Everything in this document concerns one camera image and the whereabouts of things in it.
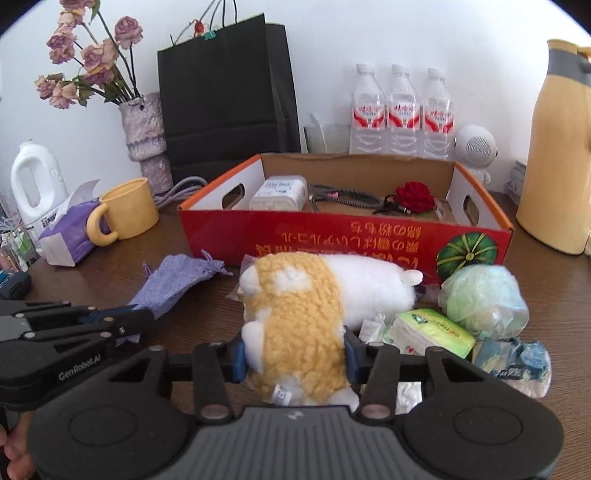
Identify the dark device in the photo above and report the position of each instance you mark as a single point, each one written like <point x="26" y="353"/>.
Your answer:
<point x="14" y="285"/>

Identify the white round speaker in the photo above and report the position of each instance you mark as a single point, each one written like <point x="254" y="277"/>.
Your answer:
<point x="475" y="147"/>

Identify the green plastic bag bundle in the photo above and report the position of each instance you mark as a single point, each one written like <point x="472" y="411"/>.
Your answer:
<point x="485" y="300"/>

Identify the white plastic swab box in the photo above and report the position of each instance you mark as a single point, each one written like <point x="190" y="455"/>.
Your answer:
<point x="277" y="194"/>

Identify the black paper bag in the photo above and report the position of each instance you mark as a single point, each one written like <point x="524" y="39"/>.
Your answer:
<point x="221" y="97"/>

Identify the yellow mug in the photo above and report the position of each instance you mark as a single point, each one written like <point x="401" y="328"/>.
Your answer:
<point x="129" y="207"/>

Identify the green binder clip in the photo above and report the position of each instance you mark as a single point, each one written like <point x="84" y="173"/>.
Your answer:
<point x="210" y="34"/>

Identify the yellow thermos jug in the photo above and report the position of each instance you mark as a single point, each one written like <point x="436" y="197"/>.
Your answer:
<point x="554" y="161"/>

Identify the red rose flower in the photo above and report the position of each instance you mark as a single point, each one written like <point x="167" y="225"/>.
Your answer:
<point x="415" y="196"/>

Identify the red cardboard box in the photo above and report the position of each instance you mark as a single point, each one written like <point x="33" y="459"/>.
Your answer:
<point x="323" y="240"/>

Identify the person's left hand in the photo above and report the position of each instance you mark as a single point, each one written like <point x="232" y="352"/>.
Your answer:
<point x="14" y="457"/>

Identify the clear desk organizer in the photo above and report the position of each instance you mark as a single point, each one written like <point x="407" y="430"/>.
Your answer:
<point x="16" y="244"/>

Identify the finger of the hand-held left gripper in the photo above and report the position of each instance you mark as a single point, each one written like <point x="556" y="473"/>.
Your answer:
<point x="87" y="339"/>
<point x="124" y="318"/>

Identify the purple textured vase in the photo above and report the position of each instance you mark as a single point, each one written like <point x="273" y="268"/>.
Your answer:
<point x="145" y="134"/>

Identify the white plastic packet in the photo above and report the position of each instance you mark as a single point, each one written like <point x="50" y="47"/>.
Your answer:
<point x="517" y="367"/>

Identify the yellow and white plush toy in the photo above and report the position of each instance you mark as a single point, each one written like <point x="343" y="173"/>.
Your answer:
<point x="295" y="318"/>

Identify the dried rose bouquet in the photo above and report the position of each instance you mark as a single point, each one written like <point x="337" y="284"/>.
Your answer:
<point x="97" y="55"/>

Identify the green tissue packet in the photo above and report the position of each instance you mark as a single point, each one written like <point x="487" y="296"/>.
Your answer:
<point x="429" y="332"/>

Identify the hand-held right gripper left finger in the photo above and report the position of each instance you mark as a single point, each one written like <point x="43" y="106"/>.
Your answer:
<point x="238" y="364"/>

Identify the purple tissue pack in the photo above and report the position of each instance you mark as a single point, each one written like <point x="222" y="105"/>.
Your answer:
<point x="69" y="230"/>

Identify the small clear plastic bag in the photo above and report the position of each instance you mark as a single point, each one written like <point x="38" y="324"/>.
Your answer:
<point x="376" y="328"/>

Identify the white detergent bottle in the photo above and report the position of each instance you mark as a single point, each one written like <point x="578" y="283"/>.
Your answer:
<point x="44" y="184"/>

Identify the clear glass cup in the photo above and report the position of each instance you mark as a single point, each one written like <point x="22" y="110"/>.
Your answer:
<point x="325" y="138"/>

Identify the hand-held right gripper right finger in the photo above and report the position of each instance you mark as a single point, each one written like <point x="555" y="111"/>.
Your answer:
<point x="352" y="364"/>

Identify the clear water bottle red label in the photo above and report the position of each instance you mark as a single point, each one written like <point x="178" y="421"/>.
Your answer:
<point x="403" y="113"/>
<point x="367" y="110"/>
<point x="437" y="115"/>

